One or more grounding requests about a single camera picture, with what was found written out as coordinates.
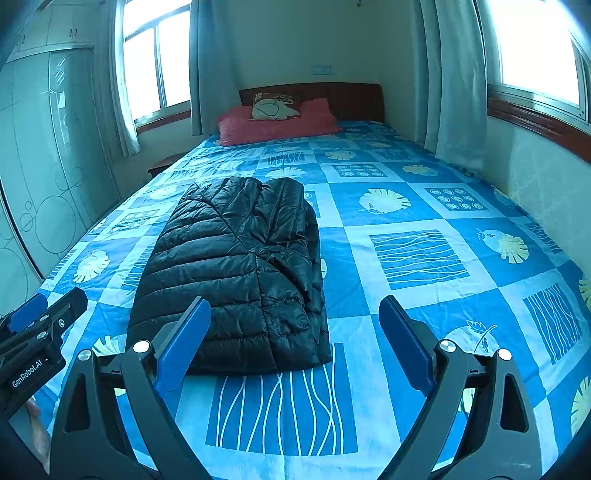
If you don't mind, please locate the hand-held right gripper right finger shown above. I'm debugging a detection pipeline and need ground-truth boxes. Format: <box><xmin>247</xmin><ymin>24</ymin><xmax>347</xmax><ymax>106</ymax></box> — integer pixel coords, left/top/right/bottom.
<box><xmin>379</xmin><ymin>295</ymin><xmax>541</xmax><ymax>480</ymax></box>

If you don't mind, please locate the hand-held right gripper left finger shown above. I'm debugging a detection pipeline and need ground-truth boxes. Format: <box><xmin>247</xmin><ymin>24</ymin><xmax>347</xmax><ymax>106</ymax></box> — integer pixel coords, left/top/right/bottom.
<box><xmin>48</xmin><ymin>296</ymin><xmax>214</xmax><ymax>480</ymax></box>

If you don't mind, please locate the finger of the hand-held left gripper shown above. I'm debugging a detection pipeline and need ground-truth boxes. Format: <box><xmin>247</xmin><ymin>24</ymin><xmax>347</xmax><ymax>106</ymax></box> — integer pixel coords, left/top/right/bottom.
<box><xmin>0</xmin><ymin>293</ymin><xmax>49</xmax><ymax>344</ymax></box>
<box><xmin>34</xmin><ymin>288</ymin><xmax>88</xmax><ymax>347</ymax></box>

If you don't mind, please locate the black quilted puffer jacket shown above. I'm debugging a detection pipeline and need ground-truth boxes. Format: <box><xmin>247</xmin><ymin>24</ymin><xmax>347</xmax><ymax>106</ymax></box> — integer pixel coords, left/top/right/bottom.
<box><xmin>126</xmin><ymin>176</ymin><xmax>334</xmax><ymax>374</ymax></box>

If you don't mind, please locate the person's left hand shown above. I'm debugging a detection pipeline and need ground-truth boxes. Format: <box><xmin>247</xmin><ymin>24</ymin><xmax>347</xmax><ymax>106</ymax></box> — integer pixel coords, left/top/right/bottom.
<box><xmin>25</xmin><ymin>399</ymin><xmax>51</xmax><ymax>469</ymax></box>

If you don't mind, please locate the bed with blue patterned sheet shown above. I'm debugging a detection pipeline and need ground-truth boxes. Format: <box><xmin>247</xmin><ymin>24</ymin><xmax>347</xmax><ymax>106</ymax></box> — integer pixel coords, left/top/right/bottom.
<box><xmin>28</xmin><ymin>121</ymin><xmax>591</xmax><ymax>480</ymax></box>

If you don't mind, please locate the pale wardrobe with circle pattern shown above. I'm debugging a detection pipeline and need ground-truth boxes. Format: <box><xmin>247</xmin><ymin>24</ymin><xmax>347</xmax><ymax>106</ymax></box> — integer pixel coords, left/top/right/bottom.
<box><xmin>0</xmin><ymin>0</ymin><xmax>121</xmax><ymax>305</ymax></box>

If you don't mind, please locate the wooden nightstand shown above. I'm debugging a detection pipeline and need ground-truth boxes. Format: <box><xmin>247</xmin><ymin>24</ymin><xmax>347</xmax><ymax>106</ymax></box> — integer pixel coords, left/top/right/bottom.
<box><xmin>148</xmin><ymin>152</ymin><xmax>190</xmax><ymax>178</ymax></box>

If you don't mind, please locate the narrow pale curtain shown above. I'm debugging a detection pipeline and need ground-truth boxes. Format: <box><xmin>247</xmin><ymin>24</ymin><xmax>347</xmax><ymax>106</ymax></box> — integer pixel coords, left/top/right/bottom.
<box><xmin>92</xmin><ymin>0</ymin><xmax>140</xmax><ymax>157</ymax></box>

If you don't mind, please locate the short brown wooden window sill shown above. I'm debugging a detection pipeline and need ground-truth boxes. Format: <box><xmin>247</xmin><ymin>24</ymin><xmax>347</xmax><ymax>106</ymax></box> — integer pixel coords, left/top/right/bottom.
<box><xmin>134</xmin><ymin>109</ymin><xmax>192</xmax><ymax>134</ymax></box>

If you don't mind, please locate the red pillow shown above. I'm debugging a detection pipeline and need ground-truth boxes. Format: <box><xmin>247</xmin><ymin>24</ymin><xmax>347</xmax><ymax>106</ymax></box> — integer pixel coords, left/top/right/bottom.
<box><xmin>217</xmin><ymin>98</ymin><xmax>343</xmax><ymax>147</ymax></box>

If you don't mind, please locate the dark wooden headboard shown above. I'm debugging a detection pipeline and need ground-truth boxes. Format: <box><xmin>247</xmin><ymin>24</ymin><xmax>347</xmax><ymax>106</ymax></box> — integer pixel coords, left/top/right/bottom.
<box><xmin>239</xmin><ymin>82</ymin><xmax>385</xmax><ymax>124</ymax></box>

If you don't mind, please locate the cream printed cushion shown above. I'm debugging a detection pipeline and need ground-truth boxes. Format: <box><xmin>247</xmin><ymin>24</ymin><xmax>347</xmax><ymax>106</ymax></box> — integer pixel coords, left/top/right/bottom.
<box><xmin>249</xmin><ymin>92</ymin><xmax>301</xmax><ymax>121</ymax></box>

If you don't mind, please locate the long white curtain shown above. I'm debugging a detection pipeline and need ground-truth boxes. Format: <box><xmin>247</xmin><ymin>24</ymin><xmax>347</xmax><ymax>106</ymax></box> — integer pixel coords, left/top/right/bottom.
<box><xmin>418</xmin><ymin>0</ymin><xmax>489</xmax><ymax>171</ymax></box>

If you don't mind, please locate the long brown wooden window sill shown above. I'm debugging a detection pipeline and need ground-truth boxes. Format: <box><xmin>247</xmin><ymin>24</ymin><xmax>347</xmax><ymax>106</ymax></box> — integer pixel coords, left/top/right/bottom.
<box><xmin>487</xmin><ymin>90</ymin><xmax>591</xmax><ymax>162</ymax></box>

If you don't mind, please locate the small white-framed window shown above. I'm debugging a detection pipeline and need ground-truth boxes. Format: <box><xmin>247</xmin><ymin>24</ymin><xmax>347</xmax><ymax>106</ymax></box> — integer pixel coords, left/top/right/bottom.
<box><xmin>113</xmin><ymin>0</ymin><xmax>192</xmax><ymax>125</ymax></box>

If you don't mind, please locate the grey pale curtain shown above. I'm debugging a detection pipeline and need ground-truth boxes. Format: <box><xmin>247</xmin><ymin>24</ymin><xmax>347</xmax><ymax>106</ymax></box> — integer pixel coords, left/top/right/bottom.
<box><xmin>188</xmin><ymin>0</ymin><xmax>241</xmax><ymax>136</ymax></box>

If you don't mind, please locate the wide white-framed window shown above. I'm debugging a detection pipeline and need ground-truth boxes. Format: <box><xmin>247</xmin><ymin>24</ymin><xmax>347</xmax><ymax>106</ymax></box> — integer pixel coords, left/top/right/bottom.
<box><xmin>475</xmin><ymin>0</ymin><xmax>591</xmax><ymax>123</ymax></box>

